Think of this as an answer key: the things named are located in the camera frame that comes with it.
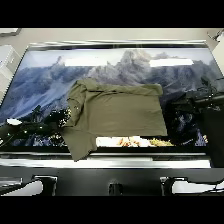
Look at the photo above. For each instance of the olive green T-shirt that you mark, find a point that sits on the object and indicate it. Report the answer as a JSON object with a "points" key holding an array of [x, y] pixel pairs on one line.
{"points": [[116, 113]]}

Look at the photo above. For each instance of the silver frame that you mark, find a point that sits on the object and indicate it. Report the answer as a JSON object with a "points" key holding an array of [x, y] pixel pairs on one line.
{"points": [[100, 163]]}

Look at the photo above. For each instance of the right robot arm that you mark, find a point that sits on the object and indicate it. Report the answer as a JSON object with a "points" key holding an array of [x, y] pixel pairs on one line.
{"points": [[211, 133]]}

